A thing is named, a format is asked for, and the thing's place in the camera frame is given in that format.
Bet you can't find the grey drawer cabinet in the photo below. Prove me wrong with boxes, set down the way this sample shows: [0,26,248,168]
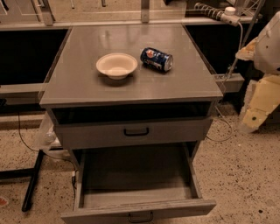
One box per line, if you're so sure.
[39,24,224,165]

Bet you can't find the clear plastic bag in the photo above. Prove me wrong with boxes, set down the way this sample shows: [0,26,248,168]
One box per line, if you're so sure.
[34,113,70,159]

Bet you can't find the grey drawer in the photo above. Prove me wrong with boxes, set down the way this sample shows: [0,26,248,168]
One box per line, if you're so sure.
[61,143,216,224]
[55,118,212,150]

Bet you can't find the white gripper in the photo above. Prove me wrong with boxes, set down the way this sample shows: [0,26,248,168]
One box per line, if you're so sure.
[235,38,280,133]

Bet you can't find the grey top drawer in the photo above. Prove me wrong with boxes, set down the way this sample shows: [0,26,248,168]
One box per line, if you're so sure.
[55,118,212,150]

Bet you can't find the white cable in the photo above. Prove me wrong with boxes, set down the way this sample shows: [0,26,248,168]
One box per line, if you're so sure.
[206,22,244,144]

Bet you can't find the black stand leg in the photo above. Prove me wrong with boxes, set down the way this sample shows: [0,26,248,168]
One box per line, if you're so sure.
[0,150,45,212]

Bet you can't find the blue soda can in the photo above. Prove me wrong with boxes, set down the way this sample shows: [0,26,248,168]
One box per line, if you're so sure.
[140,47,173,72]

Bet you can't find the black floor cable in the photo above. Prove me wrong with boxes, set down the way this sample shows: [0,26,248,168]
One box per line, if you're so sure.
[17,112,77,200]

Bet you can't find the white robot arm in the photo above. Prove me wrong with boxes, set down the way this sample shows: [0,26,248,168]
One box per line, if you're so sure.
[235,11,280,133]

